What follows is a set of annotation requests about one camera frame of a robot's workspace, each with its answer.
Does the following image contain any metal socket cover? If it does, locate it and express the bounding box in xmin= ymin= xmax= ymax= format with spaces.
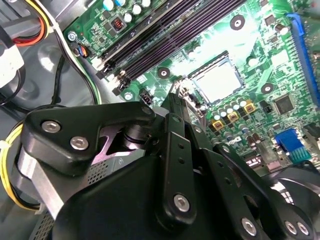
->
xmin=178 ymin=81 xmax=210 ymax=132

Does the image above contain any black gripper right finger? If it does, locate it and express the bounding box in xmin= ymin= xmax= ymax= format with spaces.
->
xmin=190 ymin=125 xmax=317 ymax=240

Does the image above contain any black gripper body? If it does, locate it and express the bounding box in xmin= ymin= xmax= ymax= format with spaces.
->
xmin=51 ymin=152 xmax=241 ymax=240

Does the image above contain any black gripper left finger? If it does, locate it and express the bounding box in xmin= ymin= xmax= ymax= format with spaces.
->
xmin=21 ymin=92 xmax=199 ymax=230

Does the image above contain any silver CPU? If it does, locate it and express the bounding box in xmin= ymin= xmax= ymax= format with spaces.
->
xmin=196 ymin=61 xmax=243 ymax=104

